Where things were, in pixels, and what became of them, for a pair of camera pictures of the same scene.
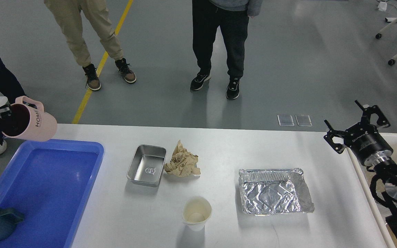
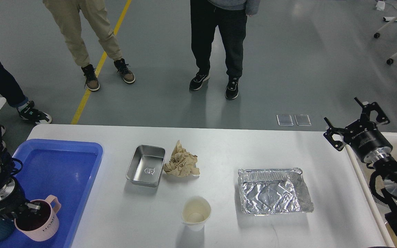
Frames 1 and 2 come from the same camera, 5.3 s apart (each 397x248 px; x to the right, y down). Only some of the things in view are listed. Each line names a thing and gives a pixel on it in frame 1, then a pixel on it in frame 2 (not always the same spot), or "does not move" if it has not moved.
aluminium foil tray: x=266 y=191 does not move
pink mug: x=28 y=123 -> x=42 y=225
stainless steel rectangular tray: x=146 y=166 does not move
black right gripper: x=366 y=143 does not move
